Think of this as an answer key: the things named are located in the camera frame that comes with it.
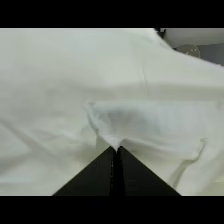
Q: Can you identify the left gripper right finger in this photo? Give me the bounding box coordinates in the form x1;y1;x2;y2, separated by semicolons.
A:
115;145;182;197

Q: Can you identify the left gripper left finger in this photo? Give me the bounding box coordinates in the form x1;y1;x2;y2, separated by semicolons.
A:
52;145;117;197

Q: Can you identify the white shirt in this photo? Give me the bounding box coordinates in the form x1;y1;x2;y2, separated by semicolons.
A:
0;28;224;197

